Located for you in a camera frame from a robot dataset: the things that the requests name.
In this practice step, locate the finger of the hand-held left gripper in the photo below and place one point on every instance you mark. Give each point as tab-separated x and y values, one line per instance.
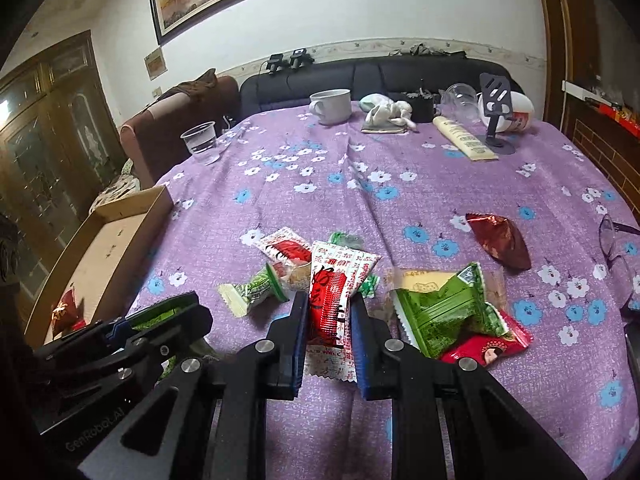
165	304
175	332

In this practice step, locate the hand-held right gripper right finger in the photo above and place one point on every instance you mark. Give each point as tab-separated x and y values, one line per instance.
361	355

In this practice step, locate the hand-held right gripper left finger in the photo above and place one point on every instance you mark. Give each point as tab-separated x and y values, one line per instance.
299	345

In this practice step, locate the small dark green snack packet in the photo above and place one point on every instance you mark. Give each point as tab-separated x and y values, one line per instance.
152	321

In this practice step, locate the tall red white snack sachet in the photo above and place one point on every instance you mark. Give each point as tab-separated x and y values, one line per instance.
330	300

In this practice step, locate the small green white packet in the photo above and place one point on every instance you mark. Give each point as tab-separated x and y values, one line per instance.
370	287

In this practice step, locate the small yellow cracker packet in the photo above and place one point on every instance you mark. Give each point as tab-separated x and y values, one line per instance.
300	276

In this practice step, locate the green twist-end candy packet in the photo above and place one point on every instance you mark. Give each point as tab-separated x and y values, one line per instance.
255	290

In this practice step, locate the cardboard box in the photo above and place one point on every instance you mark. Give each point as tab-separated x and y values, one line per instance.
105	245

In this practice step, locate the large green snack packet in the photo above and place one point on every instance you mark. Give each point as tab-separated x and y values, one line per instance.
445	310

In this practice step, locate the long yellow cracker packet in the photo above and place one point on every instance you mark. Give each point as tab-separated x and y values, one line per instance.
425	280

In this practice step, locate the red white snack packet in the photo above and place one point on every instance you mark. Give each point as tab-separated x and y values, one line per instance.
282	247

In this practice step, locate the light green snack packet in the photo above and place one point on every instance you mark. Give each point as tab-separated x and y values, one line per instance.
345	240

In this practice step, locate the red orange snack packet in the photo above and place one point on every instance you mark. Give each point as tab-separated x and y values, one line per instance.
66	312

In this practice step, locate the patterned cushion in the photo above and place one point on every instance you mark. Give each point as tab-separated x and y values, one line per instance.
117	187

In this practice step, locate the red packet with face print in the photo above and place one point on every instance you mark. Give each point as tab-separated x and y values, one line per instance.
492	347

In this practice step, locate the clear plastic cup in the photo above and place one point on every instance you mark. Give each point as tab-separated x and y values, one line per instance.
201	142

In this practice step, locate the brown armchair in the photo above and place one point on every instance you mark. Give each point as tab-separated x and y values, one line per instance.
160	130

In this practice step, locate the purple floral tablecloth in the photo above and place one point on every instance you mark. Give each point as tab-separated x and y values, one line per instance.
400	185

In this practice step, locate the dark red foil packet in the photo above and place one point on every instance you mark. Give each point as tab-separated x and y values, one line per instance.
500	240

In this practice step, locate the wooden glass-door cabinet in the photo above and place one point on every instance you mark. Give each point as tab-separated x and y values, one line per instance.
45	135

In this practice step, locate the brown cloth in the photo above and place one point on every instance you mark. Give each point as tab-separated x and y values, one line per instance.
192	85

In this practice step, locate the cream long tube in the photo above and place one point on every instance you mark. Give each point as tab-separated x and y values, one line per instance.
465	139

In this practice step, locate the white mug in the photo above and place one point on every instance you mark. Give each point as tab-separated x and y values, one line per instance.
332	106

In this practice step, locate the white crumpled cloth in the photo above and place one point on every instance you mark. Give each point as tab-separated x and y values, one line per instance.
387	112

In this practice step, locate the black leather sofa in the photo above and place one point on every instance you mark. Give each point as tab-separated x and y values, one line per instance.
290	87

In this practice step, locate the small black box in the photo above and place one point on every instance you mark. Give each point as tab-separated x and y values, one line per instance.
422	105

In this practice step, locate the black device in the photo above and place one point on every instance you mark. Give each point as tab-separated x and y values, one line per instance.
276	62
299	57

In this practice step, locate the clear glass pitcher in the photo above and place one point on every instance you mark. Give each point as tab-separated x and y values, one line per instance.
462	100

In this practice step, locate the eyeglasses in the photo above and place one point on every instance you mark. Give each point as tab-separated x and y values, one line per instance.
622	265

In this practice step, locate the white paper bowl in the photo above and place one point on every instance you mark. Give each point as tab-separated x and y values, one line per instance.
522	112

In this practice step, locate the black phone stand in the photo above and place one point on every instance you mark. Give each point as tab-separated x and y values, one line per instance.
495	95

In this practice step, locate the brick-pattern shelf with items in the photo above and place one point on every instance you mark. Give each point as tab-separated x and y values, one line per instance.
607	125

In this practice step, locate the wall socket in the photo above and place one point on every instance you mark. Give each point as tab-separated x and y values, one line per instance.
157	93

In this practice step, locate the small wall picture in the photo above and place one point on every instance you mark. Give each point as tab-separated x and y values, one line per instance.
155	62

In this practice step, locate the wooden door frame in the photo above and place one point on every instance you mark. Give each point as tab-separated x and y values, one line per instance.
560	20

